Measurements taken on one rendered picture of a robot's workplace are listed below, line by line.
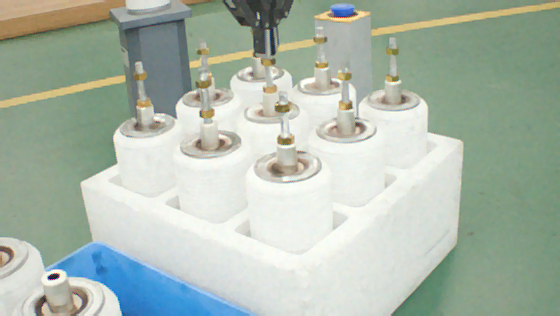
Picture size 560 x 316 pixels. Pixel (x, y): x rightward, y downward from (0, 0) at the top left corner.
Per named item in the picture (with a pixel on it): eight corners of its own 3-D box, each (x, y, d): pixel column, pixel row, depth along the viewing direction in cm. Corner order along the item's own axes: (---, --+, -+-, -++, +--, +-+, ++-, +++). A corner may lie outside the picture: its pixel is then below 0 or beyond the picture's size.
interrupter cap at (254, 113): (291, 101, 94) (291, 96, 94) (307, 120, 88) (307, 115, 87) (238, 109, 93) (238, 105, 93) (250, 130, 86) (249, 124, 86)
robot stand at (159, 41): (128, 138, 151) (109, 9, 138) (189, 124, 155) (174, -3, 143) (141, 162, 138) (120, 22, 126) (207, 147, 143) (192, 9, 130)
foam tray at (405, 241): (103, 287, 99) (79, 182, 91) (265, 185, 126) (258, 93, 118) (311, 397, 76) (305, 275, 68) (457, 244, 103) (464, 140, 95)
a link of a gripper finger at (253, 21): (222, -11, 80) (248, 16, 84) (215, 2, 79) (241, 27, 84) (238, -9, 78) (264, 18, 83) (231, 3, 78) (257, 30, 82)
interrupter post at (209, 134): (207, 153, 81) (204, 127, 79) (197, 147, 82) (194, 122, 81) (224, 147, 82) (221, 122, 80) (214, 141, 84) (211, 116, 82)
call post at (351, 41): (321, 183, 125) (313, 18, 112) (342, 168, 130) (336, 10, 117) (353, 192, 121) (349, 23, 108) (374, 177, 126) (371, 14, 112)
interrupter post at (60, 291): (43, 310, 54) (34, 278, 53) (65, 296, 56) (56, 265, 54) (60, 320, 53) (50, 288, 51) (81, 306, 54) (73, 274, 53)
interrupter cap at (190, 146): (200, 167, 77) (199, 161, 77) (169, 147, 83) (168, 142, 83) (254, 147, 81) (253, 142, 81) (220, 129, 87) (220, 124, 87)
